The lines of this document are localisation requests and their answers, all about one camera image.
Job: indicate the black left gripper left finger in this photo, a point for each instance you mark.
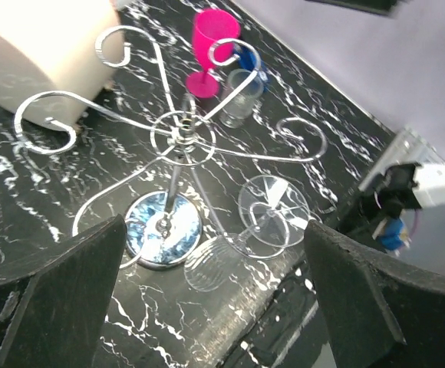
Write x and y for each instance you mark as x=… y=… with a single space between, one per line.
x=53 y=302

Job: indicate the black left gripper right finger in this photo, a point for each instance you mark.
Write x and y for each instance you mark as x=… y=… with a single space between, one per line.
x=379 y=311

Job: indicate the clear fluted champagne glass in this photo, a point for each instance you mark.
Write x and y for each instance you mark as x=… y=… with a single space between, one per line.
x=274 y=214

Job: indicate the clear ribbed tumbler glass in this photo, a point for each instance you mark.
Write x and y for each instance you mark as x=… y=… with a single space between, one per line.
x=240 y=107

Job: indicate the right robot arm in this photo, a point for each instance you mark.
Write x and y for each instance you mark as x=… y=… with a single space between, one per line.
x=412 y=186

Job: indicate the chrome wine glass rack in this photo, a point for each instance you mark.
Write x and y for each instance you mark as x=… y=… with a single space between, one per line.
x=167 y=217

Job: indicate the white round box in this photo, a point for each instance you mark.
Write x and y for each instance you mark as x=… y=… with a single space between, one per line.
x=49 y=45

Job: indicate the small blue object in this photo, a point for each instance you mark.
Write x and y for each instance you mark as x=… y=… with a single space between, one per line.
x=247 y=60

